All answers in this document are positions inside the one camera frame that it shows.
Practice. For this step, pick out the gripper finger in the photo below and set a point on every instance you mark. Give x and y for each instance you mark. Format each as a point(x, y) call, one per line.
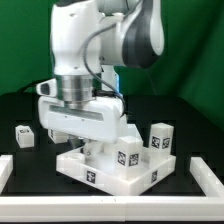
point(74, 141)
point(89, 148)

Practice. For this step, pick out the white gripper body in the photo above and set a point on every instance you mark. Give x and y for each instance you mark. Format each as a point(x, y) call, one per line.
point(99, 119)

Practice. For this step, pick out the white square table top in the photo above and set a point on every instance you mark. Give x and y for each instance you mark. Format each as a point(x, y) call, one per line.
point(98, 170)

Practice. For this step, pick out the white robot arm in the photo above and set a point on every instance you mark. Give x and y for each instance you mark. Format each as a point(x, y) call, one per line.
point(86, 35)

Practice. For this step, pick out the white U-shaped boundary fence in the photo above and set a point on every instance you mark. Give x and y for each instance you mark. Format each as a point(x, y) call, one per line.
point(209, 207)

